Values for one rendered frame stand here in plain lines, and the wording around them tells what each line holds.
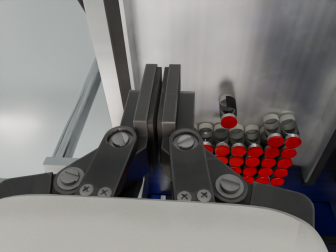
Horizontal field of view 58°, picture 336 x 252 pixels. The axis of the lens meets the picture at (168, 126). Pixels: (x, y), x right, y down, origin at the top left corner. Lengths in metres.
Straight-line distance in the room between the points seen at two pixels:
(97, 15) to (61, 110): 1.46
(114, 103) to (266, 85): 0.21
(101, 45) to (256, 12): 0.18
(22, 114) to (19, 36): 0.53
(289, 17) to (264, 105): 0.13
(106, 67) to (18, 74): 1.35
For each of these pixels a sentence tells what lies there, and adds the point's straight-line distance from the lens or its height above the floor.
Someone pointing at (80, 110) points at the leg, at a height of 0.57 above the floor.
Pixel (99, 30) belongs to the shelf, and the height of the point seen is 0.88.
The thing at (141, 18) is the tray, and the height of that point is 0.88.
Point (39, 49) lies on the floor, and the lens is 1.59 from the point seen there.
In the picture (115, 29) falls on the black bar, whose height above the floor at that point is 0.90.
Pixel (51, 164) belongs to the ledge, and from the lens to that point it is 0.60.
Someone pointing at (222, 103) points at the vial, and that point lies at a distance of 0.40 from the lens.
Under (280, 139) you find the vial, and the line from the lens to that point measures 0.42.
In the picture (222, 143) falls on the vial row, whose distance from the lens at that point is 0.42.
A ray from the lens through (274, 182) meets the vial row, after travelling 0.50.
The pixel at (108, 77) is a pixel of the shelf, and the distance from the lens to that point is 0.42.
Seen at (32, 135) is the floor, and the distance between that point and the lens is 2.06.
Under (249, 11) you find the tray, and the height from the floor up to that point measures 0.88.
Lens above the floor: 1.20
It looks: 44 degrees down
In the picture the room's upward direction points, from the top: 174 degrees counter-clockwise
